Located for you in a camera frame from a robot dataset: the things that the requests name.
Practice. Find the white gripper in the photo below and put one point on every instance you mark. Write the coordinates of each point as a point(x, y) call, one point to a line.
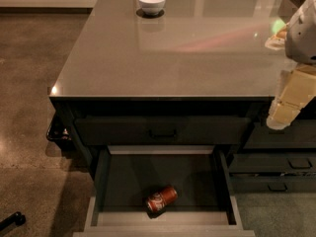
point(302, 37)

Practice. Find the red coke can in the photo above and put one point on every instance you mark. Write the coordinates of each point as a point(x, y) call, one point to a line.
point(157, 201)

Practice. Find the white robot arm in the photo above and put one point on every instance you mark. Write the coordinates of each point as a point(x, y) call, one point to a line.
point(298, 40)

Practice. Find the right upper dark drawer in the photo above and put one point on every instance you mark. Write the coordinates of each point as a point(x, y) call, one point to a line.
point(301, 134)

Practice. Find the dark drawer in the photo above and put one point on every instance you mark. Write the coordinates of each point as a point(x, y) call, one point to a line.
point(274, 184)
point(194, 130)
point(301, 134)
point(273, 163)

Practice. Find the right middle dark drawer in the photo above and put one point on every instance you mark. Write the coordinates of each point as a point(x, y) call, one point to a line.
point(273, 163)

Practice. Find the right lower dark drawer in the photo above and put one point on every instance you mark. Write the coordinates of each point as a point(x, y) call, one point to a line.
point(274, 184)

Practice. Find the dark cabinet counter unit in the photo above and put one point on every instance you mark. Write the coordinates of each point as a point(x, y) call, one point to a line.
point(195, 58)

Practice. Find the dark top drawer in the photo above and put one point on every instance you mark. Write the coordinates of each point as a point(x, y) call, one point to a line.
point(194, 130)

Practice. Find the open grey middle drawer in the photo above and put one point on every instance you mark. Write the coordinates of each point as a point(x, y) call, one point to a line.
point(127, 175)

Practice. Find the white ceramic bowl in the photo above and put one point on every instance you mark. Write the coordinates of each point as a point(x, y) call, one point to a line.
point(151, 7)

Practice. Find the black object on floor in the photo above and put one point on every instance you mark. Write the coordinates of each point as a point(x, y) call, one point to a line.
point(16, 218)

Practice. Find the black drawer handle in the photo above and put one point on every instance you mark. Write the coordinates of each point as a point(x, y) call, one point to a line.
point(154, 135)

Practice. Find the black side rail handle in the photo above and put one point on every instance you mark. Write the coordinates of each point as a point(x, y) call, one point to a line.
point(57, 130)

